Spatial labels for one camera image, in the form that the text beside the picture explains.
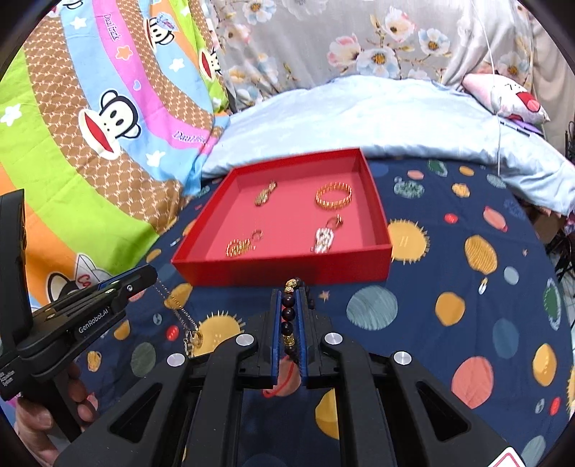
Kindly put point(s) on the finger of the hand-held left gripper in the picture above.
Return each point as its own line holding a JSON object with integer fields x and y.
{"x": 108, "y": 284}
{"x": 134, "y": 287}

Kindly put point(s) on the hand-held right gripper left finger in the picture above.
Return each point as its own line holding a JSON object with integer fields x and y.
{"x": 275, "y": 336}

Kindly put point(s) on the black marker pen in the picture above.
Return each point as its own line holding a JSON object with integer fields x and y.
{"x": 516, "y": 127}

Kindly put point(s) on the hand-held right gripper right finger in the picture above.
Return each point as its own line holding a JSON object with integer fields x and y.
{"x": 304, "y": 336}

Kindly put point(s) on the red cardboard box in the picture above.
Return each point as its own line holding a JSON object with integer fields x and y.
{"x": 278, "y": 269}

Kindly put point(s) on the gold bangle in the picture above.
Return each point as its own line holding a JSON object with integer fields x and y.
{"x": 321, "y": 197}

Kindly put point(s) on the small silver charm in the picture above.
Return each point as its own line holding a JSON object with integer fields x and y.
{"x": 483, "y": 285}

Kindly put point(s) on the grey floral blanket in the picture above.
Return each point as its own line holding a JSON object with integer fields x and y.
{"x": 314, "y": 40}

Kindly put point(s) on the colourful monkey print blanket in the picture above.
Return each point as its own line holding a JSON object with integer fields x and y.
{"x": 90, "y": 179}

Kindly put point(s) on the beige curtain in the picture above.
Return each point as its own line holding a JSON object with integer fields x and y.
{"x": 550, "y": 67}

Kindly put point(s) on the person's left hand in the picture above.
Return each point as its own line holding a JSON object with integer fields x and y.
{"x": 33, "y": 422}

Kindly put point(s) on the light blue quilt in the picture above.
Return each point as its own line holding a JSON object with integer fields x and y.
{"x": 359, "y": 116}

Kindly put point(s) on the navy planet print bedsheet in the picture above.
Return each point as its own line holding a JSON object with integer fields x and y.
{"x": 449, "y": 269}

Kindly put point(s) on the pink cartoon pillow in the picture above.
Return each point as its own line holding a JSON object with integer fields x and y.
{"x": 516, "y": 96}

